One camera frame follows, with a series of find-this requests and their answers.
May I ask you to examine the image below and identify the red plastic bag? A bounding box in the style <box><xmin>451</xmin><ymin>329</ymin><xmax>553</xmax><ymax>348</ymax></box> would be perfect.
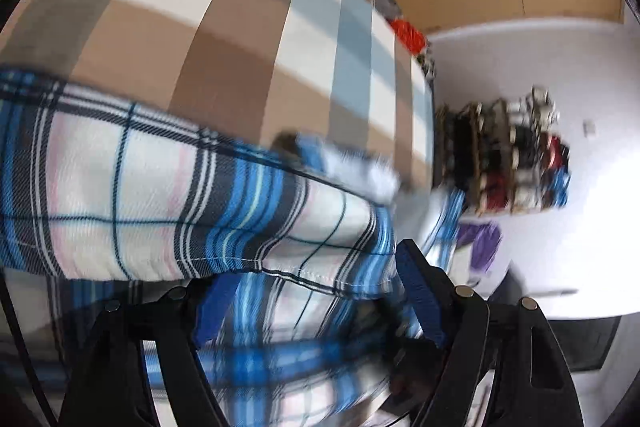
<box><xmin>388</xmin><ymin>18</ymin><xmax>427</xmax><ymax>56</ymax></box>

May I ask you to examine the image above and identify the brown blue checkered bed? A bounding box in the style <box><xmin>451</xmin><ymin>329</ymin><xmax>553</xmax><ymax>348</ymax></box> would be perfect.
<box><xmin>1</xmin><ymin>0</ymin><xmax>434</xmax><ymax>186</ymax></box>

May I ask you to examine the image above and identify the purple cloth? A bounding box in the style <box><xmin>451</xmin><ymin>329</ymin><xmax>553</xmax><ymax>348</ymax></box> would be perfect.
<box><xmin>457</xmin><ymin>222</ymin><xmax>502</xmax><ymax>273</ymax></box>

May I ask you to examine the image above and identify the blue white plaid garment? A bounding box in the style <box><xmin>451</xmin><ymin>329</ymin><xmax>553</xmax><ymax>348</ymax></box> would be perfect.
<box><xmin>1</xmin><ymin>67</ymin><xmax>463</xmax><ymax>426</ymax></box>

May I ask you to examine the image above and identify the wooden shoe rack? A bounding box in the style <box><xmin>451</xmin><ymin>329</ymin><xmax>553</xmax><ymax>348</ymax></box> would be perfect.
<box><xmin>434</xmin><ymin>86</ymin><xmax>570</xmax><ymax>216</ymax></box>

